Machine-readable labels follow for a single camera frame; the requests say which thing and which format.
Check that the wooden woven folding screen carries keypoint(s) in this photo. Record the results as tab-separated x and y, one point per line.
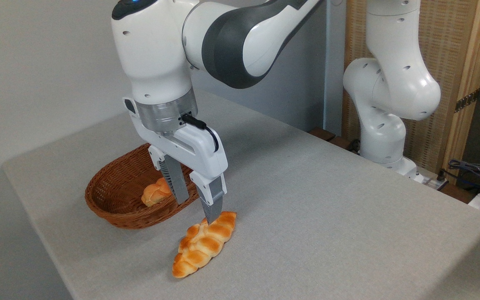
452	41

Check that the long braided bread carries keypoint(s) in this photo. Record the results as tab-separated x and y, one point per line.
202	246

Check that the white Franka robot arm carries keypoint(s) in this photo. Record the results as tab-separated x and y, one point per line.
390	83

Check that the white power strip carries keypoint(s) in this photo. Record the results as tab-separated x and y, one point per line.
431	182

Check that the small braided bread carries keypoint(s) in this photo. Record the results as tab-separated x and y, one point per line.
156	193

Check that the metal screen hinge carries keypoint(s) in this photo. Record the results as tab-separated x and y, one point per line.
467	101

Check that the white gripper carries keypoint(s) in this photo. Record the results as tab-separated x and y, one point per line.
194	152

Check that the brown wicker basket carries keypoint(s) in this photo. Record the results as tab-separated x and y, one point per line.
111	196

